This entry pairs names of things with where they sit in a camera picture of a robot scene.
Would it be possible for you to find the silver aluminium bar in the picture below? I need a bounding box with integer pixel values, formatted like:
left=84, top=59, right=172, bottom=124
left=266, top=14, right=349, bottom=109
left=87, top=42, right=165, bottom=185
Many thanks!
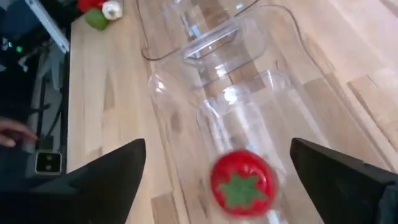
left=24, top=0, right=70, bottom=54

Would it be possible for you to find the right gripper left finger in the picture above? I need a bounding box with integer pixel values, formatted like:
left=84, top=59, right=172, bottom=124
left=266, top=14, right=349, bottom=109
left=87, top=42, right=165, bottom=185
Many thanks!
left=0, top=138, right=147, bottom=224

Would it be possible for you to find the green lime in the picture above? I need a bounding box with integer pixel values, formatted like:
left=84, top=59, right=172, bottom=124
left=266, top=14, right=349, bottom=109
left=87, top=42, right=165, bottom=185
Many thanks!
left=83, top=7, right=110, bottom=31

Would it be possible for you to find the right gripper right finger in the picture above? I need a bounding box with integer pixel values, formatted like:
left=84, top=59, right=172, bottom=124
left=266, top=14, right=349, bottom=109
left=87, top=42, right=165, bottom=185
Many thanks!
left=290, top=138, right=398, bottom=224

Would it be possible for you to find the person's hand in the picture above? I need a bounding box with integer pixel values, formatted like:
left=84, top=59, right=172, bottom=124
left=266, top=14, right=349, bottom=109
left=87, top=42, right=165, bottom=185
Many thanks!
left=0, top=117, right=39, bottom=148

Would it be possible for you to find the small black stereo camera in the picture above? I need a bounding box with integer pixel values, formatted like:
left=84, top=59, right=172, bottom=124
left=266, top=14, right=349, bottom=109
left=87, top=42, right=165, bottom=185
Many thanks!
left=34, top=150, right=63, bottom=175

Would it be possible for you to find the white garlic bulb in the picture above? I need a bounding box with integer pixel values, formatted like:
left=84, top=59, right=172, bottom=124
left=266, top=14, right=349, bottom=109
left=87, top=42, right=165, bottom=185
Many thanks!
left=101, top=0, right=124, bottom=22

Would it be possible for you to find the red bell pepper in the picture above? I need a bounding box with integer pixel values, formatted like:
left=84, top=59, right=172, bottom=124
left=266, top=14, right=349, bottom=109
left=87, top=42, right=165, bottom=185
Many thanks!
left=76, top=0, right=108, bottom=14

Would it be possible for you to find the red apple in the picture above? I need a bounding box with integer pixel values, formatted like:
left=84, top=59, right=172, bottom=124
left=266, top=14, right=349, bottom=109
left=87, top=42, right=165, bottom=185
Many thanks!
left=208, top=148, right=279, bottom=218

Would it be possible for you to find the black metal table frame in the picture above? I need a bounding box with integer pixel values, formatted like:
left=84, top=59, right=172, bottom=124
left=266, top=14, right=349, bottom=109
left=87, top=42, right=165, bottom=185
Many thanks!
left=58, top=26, right=72, bottom=175

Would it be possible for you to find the clear plastic bin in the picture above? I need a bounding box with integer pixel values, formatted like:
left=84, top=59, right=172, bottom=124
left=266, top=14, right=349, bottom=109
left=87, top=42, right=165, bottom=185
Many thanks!
left=136, top=0, right=262, bottom=62
left=147, top=3, right=398, bottom=224

